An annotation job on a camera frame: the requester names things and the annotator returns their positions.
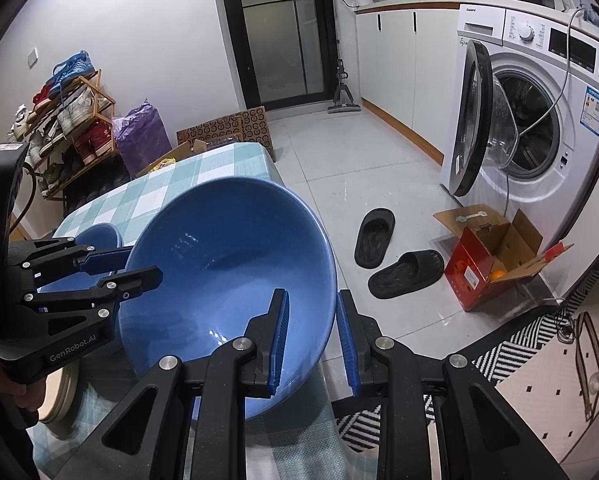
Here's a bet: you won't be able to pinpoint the dark blue bowl back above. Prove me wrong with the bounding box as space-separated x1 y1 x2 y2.
38 223 124 359

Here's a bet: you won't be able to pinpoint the dark blue bowl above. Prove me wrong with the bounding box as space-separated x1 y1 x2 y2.
38 223 124 359
118 177 337 418

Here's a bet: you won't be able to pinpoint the cream plate front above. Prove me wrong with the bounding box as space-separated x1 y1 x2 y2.
38 361 79 424

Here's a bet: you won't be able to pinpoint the white kitchen cabinets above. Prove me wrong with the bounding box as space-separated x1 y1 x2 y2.
356 2 460 164

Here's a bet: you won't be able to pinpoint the person's left hand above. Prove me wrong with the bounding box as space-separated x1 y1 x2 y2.
0 369 47 412

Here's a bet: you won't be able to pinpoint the black slipper right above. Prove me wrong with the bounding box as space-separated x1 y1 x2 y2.
368 249 445 299

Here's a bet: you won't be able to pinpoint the black slipper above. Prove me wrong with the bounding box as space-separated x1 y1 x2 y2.
354 208 395 269
368 249 445 299

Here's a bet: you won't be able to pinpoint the teal checkered tablecloth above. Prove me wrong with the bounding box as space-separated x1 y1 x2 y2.
30 143 348 479

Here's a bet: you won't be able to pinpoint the black slipper left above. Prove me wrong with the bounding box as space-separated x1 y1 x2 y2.
354 208 395 269

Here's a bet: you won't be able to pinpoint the purple plastic bag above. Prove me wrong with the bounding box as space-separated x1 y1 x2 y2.
112 100 172 178

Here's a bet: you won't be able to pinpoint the wooden shoe rack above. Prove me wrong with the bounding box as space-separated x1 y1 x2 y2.
8 70 117 202

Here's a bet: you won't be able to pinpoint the open brown cardboard box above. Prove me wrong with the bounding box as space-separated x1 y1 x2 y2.
136 139 208 178

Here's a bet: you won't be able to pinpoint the red cardboard box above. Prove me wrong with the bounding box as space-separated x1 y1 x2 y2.
434 204 569 312

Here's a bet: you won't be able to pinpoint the patterned cardboard box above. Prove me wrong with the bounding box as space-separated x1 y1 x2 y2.
176 106 276 160

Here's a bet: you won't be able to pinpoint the vacuum mop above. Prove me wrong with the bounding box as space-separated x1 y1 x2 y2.
327 60 361 114

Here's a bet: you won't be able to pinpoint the white washing machine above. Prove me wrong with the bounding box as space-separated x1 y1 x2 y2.
441 4 599 297

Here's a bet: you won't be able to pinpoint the black framed glass door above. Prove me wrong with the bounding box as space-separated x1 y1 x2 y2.
224 0 337 110

